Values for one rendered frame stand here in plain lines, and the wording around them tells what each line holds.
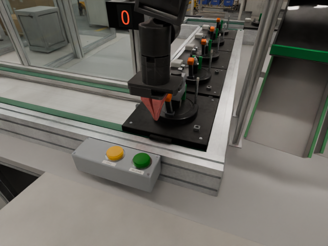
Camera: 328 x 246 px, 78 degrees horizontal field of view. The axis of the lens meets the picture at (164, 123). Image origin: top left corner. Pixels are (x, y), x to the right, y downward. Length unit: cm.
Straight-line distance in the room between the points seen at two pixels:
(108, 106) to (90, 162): 30
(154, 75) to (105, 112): 38
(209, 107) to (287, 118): 22
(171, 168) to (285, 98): 32
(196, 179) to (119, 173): 19
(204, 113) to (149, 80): 28
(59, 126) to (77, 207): 23
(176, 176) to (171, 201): 6
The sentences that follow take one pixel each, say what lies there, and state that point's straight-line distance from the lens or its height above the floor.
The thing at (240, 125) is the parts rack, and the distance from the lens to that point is 66.
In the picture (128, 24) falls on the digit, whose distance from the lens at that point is 69.
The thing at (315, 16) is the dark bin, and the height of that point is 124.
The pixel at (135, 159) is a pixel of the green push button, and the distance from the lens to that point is 47.
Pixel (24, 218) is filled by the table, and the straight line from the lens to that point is 61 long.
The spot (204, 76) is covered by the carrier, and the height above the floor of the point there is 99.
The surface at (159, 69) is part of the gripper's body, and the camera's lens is 39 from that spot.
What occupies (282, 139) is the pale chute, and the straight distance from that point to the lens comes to 54.
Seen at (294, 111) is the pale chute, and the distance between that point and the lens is 55.
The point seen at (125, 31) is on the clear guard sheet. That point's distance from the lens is 76.
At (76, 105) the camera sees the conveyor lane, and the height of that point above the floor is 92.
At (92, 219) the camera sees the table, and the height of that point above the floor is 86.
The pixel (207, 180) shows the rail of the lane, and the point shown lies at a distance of 52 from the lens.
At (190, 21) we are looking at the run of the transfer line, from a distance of 201.
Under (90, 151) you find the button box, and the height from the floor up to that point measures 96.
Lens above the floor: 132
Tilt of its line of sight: 38 degrees down
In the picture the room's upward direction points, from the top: straight up
